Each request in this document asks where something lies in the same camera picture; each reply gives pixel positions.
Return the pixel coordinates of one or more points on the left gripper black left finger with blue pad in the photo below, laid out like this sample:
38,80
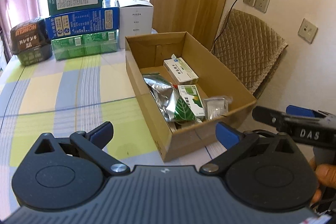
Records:
90,147

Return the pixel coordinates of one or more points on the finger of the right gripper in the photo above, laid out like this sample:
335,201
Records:
299,111
273,118

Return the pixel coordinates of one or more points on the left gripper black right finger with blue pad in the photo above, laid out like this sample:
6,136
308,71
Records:
237,144

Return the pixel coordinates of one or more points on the clear silver plastic bag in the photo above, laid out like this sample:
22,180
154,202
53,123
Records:
216,106

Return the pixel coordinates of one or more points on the silver green foil bag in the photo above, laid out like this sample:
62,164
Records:
169,101

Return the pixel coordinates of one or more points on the white green large medicine box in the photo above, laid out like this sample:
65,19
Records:
180,71

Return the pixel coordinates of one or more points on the person's right hand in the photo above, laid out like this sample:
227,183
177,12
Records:
326,175

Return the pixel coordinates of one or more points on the checkered tablecloth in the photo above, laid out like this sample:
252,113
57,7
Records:
62,97

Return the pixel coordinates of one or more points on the brown cardboard box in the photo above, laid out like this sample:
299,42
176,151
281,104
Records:
145,54

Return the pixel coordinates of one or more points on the quilted brown chair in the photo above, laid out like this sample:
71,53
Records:
250,49

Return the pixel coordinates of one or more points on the light green carton box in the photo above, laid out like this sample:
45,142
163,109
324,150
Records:
85,45

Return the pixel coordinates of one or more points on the dark noodle bowl package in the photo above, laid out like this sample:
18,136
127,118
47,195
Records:
30,42

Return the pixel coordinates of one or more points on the blue carton box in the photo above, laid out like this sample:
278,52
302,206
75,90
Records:
82,22

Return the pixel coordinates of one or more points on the white carton box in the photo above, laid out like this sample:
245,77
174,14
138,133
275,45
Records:
136,17

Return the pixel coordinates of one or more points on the lower wall socket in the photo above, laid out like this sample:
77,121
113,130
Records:
307,31

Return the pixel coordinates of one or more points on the white wall socket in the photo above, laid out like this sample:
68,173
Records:
261,5

